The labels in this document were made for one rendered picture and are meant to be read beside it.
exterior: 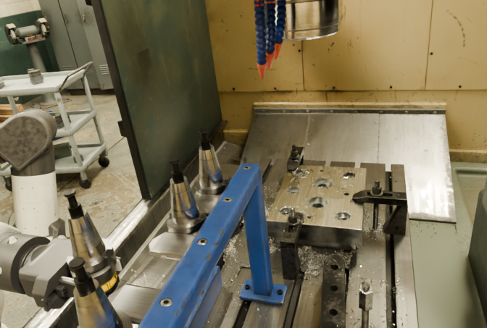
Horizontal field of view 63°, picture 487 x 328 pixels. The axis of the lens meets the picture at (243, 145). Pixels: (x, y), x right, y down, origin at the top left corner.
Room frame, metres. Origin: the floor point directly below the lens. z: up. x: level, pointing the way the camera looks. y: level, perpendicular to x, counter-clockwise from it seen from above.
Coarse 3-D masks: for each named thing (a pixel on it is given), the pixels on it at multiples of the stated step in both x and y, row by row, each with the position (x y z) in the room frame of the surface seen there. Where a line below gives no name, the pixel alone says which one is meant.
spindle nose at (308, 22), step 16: (288, 0) 0.76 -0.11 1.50; (304, 0) 0.76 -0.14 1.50; (320, 0) 0.76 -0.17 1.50; (336, 0) 0.78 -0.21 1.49; (288, 16) 0.76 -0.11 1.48; (304, 16) 0.76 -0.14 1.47; (320, 16) 0.76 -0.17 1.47; (336, 16) 0.78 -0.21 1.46; (288, 32) 0.77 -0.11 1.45; (304, 32) 0.76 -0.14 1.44; (320, 32) 0.76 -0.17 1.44; (336, 32) 0.78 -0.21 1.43
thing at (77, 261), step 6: (78, 258) 0.32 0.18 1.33; (72, 264) 0.32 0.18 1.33; (78, 264) 0.31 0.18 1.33; (78, 270) 0.31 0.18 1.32; (84, 270) 0.32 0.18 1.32; (78, 276) 0.31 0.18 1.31; (84, 276) 0.32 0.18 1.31; (90, 276) 0.32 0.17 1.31; (78, 282) 0.31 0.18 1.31; (84, 282) 0.31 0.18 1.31; (90, 282) 0.32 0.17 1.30; (78, 288) 0.31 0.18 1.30; (84, 288) 0.31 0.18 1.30; (90, 288) 0.31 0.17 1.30
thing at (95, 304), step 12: (96, 288) 0.32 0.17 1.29; (84, 300) 0.31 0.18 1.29; (96, 300) 0.31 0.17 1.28; (108, 300) 0.32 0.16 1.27; (84, 312) 0.30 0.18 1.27; (96, 312) 0.31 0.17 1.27; (108, 312) 0.31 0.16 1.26; (84, 324) 0.30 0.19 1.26; (96, 324) 0.30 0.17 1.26; (108, 324) 0.31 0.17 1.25; (120, 324) 0.32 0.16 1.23
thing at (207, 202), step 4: (196, 196) 0.59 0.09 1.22; (200, 196) 0.59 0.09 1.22; (204, 196) 0.59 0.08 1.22; (208, 196) 0.59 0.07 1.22; (212, 196) 0.59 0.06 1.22; (216, 196) 0.59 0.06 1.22; (196, 200) 0.58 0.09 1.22; (200, 200) 0.58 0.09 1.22; (204, 200) 0.58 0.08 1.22; (208, 200) 0.58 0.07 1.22; (212, 200) 0.58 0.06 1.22; (216, 200) 0.58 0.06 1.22; (200, 204) 0.57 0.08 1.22; (204, 204) 0.57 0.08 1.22; (208, 204) 0.56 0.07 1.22; (212, 204) 0.56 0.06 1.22; (204, 208) 0.56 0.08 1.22; (208, 208) 0.55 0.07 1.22; (212, 208) 0.55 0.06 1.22; (208, 212) 0.54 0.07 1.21
